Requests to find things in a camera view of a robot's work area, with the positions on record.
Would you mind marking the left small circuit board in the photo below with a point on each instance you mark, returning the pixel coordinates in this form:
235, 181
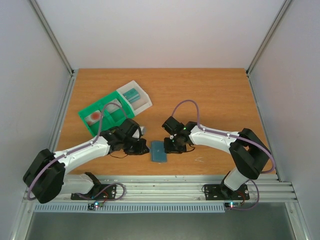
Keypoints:
96, 205

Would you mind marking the grey slotted cable duct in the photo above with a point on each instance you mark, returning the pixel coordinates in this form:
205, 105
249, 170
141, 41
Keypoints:
130, 208

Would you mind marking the right small circuit board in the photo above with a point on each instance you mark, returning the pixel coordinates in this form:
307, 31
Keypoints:
232, 205

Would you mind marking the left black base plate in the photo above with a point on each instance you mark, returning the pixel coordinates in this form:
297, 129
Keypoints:
97, 193

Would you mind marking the green plastic bin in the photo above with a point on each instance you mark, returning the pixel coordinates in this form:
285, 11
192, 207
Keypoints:
109, 119

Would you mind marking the right aluminium corner post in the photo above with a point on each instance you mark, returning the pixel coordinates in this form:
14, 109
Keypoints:
269, 35

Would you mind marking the white translucent plastic bin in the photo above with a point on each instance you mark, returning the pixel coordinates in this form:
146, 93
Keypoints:
142, 104

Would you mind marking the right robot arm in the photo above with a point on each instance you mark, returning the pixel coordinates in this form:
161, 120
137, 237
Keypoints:
249, 154

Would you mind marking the grey card in green bin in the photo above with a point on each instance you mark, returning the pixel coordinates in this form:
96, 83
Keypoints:
113, 105

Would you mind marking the left aluminium corner post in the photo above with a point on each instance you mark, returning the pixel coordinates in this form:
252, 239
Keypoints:
47, 28

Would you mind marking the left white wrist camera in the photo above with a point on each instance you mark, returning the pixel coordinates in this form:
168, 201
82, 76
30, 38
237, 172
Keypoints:
140, 132

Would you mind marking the teal cards in white bin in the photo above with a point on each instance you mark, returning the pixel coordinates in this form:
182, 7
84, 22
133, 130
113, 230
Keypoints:
132, 95

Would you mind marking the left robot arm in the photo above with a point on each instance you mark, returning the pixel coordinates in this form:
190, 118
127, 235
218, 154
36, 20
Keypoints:
45, 178

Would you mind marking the aluminium corner post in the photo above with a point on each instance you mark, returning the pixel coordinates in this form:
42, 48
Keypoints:
47, 28
269, 35

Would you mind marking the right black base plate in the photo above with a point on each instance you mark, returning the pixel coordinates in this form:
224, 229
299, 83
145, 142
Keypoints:
217, 192

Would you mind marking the teal leather card holder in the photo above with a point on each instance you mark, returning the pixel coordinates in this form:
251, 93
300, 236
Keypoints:
157, 150

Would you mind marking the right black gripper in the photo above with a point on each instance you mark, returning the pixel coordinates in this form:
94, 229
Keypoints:
172, 146

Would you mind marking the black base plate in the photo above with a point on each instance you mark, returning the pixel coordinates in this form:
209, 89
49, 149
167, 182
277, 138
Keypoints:
217, 192
97, 193

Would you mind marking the card with red circle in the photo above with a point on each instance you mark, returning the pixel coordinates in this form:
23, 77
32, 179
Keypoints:
93, 117

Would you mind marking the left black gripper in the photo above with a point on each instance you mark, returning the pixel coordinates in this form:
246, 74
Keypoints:
141, 150

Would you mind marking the small circuit board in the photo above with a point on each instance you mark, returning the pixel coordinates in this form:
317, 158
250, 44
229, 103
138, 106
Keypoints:
232, 205
96, 205

